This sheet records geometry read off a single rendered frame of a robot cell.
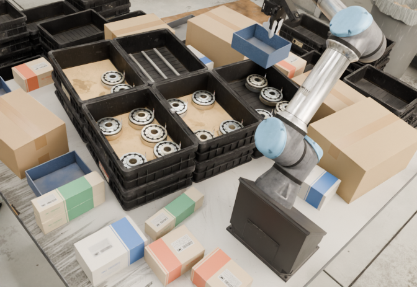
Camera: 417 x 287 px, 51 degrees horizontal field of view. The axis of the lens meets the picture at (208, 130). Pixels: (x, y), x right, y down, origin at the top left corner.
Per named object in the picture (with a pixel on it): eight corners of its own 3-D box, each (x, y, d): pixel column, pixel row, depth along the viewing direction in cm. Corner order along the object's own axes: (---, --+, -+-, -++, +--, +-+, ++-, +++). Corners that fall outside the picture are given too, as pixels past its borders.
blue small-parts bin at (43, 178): (76, 162, 175) (74, 149, 170) (95, 185, 167) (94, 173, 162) (27, 183, 164) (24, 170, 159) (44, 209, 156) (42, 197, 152)
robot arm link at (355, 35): (292, 174, 139) (392, 31, 135) (266, 158, 129) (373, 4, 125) (269, 157, 148) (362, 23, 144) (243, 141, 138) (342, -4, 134)
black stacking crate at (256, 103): (310, 123, 193) (318, 103, 186) (258, 143, 179) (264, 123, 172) (257, 75, 216) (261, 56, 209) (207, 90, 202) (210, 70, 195)
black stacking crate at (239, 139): (257, 144, 179) (263, 123, 172) (197, 167, 165) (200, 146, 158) (206, 90, 202) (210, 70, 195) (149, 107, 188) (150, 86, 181)
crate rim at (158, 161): (199, 150, 159) (200, 145, 157) (124, 178, 145) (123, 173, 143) (149, 89, 182) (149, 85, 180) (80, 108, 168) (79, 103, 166)
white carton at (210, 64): (211, 76, 230) (213, 62, 224) (194, 83, 224) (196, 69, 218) (188, 58, 240) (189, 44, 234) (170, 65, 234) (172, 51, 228)
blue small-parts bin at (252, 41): (288, 57, 184) (291, 43, 179) (265, 69, 175) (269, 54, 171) (253, 36, 193) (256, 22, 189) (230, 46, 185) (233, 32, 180)
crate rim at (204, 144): (263, 126, 173) (264, 122, 171) (200, 150, 159) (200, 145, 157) (209, 73, 196) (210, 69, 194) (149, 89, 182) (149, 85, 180)
